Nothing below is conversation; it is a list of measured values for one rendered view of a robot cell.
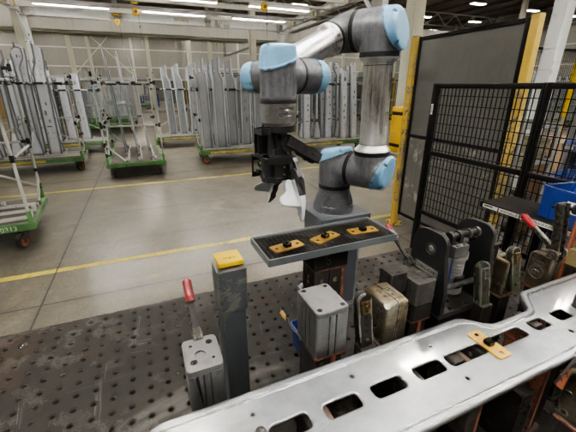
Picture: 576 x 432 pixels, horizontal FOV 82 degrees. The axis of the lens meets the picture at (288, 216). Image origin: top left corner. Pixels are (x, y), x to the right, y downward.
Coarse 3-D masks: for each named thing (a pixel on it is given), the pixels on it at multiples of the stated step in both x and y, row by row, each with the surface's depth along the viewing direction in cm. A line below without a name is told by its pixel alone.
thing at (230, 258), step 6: (222, 252) 80; (228, 252) 80; (234, 252) 80; (216, 258) 77; (222, 258) 77; (228, 258) 77; (234, 258) 77; (240, 258) 77; (222, 264) 75; (228, 264) 75; (234, 264) 76
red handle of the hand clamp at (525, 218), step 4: (524, 216) 107; (528, 216) 107; (524, 220) 107; (528, 220) 106; (532, 220) 106; (528, 224) 106; (532, 224) 105; (536, 224) 105; (532, 228) 105; (536, 228) 105; (536, 232) 105; (540, 232) 104; (540, 236) 104; (544, 236) 103; (544, 240) 103; (548, 240) 102; (548, 244) 102; (560, 252) 100
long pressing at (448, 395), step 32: (544, 288) 94; (512, 320) 81; (544, 320) 81; (384, 352) 71; (416, 352) 71; (448, 352) 71; (512, 352) 71; (544, 352) 71; (288, 384) 63; (320, 384) 64; (352, 384) 64; (416, 384) 64; (448, 384) 64; (480, 384) 64; (512, 384) 64; (192, 416) 57; (224, 416) 58; (256, 416) 58; (288, 416) 58; (320, 416) 58; (352, 416) 58; (384, 416) 58; (416, 416) 58; (448, 416) 58
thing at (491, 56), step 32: (448, 32) 294; (480, 32) 268; (512, 32) 245; (416, 64) 336; (448, 64) 299; (480, 64) 271; (512, 64) 248; (416, 96) 341; (448, 96) 303; (416, 128) 348; (448, 128) 309; (512, 128) 252; (416, 160) 353; (448, 160) 314; (480, 160) 284; (416, 192) 360; (480, 192) 289
